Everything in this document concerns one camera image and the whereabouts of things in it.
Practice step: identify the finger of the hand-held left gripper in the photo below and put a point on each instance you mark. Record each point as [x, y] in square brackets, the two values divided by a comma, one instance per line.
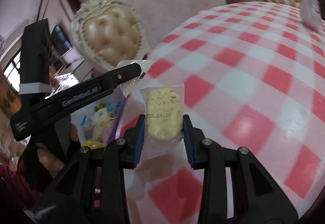
[121, 75]

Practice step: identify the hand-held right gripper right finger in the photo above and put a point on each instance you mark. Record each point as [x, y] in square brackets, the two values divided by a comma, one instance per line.
[188, 137]

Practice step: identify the clear zip bag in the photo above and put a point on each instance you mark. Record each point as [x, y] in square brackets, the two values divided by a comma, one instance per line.
[121, 102]

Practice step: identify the white container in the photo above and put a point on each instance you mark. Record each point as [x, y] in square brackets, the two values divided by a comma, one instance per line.
[311, 11]

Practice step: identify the person's left hand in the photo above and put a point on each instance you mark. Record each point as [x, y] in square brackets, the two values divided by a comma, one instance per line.
[49, 160]

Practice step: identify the small yellow snack packet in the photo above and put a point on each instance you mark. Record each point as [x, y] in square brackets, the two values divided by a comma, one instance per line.
[92, 144]

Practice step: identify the window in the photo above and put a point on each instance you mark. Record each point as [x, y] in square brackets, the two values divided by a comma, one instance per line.
[12, 66]

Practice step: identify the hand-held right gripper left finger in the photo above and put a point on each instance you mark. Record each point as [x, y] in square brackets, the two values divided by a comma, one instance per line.
[138, 142]

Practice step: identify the white and yellow snack packet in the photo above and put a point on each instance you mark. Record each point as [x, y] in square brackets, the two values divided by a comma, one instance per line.
[101, 122]

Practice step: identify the clear cookie packet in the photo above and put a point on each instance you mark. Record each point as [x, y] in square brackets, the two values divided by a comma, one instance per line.
[163, 112]

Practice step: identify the wall television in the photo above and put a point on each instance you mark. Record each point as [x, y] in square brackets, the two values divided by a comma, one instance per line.
[61, 37]

